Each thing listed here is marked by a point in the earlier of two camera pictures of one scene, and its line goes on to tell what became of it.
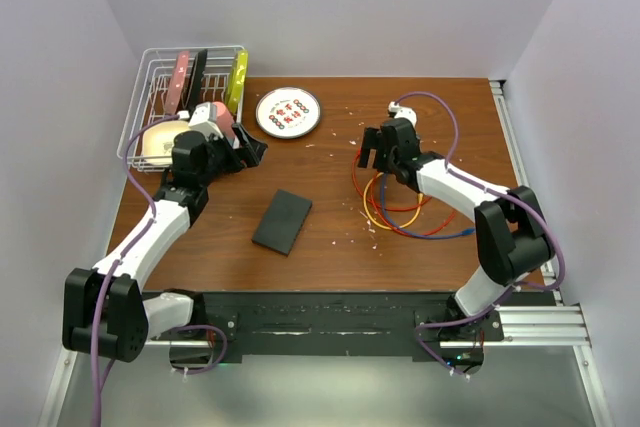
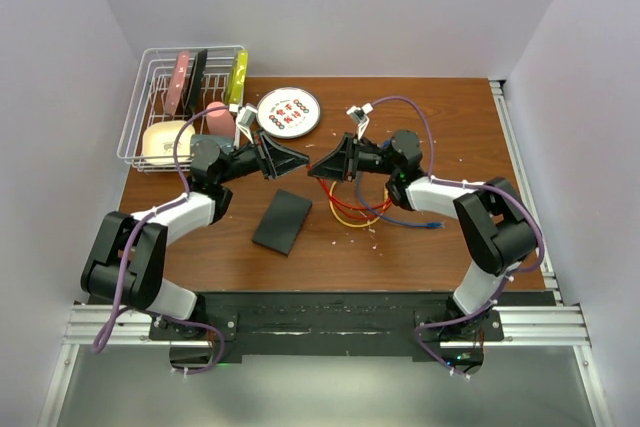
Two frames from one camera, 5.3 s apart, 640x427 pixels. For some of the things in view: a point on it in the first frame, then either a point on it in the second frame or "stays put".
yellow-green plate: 238,80 stays put
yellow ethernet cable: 420,197 to 354,225
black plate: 193,88 stays put
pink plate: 177,84 stays put
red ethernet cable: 380,212 to 334,201
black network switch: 282,222 stays put
